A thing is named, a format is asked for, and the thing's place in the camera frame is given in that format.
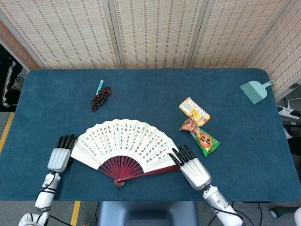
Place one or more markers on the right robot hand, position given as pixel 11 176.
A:
pixel 195 174

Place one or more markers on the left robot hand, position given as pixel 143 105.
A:
pixel 58 160

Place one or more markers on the paper folding fan red ribs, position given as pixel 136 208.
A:
pixel 124 143

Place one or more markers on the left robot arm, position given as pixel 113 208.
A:
pixel 47 193

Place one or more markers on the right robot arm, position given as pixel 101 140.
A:
pixel 218 202

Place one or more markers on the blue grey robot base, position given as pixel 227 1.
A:
pixel 148 213

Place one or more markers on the mint green hand brush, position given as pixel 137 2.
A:
pixel 250 93

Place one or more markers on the green orange snack bag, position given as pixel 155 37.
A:
pixel 204 141

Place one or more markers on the blue felt table cover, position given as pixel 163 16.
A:
pixel 247 153

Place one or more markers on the yellow snack box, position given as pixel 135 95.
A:
pixel 191 107

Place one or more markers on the dark purple grape bunch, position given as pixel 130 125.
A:
pixel 100 97

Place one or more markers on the teal tube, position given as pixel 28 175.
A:
pixel 100 86

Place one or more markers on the black caster wheel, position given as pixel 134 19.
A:
pixel 274 212

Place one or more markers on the person in black clothes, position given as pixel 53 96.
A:
pixel 9 80

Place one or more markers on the mint green dustpan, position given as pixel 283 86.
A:
pixel 262 90

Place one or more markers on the white power strip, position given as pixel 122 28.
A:
pixel 285 111

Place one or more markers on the black plug adapter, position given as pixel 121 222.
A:
pixel 295 113

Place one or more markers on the bamboo screen panel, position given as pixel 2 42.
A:
pixel 282 54
pixel 65 33
pixel 157 33
pixel 14 47
pixel 235 33

